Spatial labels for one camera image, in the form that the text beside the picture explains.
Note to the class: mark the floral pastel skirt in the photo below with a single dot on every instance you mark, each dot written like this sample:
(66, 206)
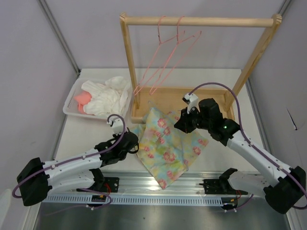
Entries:
(159, 147)

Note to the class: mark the blue wire hanger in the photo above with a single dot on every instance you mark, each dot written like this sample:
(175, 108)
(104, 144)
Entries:
(153, 105)

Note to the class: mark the white plastic basket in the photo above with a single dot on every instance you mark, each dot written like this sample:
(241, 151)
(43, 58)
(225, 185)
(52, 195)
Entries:
(71, 106)

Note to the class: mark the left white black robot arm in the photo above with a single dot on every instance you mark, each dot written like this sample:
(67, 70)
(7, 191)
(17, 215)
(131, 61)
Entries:
(39, 179)

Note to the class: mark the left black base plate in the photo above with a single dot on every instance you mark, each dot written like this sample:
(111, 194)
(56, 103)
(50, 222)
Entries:
(110, 184)

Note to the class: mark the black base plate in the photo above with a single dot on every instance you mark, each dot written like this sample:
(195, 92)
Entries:
(110, 184)
(218, 187)

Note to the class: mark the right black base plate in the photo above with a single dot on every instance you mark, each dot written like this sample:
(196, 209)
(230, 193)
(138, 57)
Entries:
(218, 187)

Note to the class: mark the left pink wire hanger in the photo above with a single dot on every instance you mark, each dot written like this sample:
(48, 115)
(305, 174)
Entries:
(156, 52)

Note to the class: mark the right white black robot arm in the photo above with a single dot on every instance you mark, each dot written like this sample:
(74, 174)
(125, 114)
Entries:
(279, 184)

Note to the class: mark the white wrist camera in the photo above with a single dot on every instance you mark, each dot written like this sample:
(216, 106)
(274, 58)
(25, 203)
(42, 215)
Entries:
(117, 125)
(191, 100)

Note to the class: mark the pink garment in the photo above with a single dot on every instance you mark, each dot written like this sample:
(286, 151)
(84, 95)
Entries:
(82, 99)

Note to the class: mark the white slotted cable duct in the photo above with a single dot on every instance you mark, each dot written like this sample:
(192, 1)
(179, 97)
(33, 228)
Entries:
(135, 200)

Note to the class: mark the white crumpled garment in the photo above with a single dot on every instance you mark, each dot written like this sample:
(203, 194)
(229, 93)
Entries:
(108, 98)

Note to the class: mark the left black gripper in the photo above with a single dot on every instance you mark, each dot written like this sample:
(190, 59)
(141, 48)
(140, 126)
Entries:
(116, 137)

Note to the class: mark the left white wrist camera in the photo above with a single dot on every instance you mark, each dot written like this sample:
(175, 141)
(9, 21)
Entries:
(117, 125)

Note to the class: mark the wooden hanger rack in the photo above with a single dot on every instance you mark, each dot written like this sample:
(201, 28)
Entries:
(152, 90)

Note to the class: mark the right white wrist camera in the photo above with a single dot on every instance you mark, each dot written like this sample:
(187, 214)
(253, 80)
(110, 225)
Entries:
(191, 100)

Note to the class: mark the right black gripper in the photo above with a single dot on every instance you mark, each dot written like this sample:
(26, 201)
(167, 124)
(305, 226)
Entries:
(183, 124)

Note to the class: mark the aluminium mounting rail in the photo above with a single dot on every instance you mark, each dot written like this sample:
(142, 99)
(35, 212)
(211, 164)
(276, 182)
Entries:
(131, 183)

